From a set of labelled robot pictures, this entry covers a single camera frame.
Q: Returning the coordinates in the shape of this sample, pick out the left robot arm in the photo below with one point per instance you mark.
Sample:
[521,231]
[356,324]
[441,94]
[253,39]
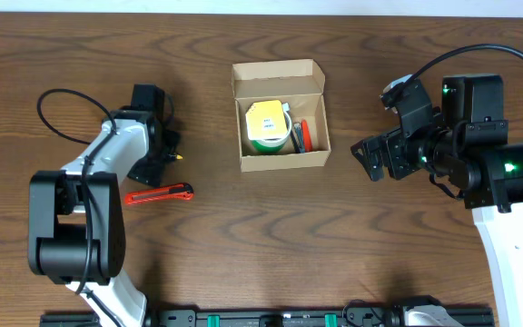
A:
[76,234]

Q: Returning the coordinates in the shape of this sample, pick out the brown cardboard box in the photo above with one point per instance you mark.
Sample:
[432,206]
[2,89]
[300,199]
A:
[299,84]

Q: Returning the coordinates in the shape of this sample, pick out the black mounting rail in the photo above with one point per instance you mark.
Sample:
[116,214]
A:
[354,314]

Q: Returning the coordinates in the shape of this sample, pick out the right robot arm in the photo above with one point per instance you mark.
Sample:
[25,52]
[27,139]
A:
[465,139]

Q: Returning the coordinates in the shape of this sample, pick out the green tape roll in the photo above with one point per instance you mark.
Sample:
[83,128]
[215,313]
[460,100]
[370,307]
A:
[273,146]

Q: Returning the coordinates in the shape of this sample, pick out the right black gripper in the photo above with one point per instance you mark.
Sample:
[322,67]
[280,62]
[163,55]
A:
[391,143]

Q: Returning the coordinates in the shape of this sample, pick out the red stapler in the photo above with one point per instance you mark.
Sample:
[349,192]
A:
[301,137]

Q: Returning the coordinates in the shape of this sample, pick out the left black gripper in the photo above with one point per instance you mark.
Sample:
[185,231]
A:
[150,169]

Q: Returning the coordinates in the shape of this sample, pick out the red utility knife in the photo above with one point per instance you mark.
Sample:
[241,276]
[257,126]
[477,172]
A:
[179,191]

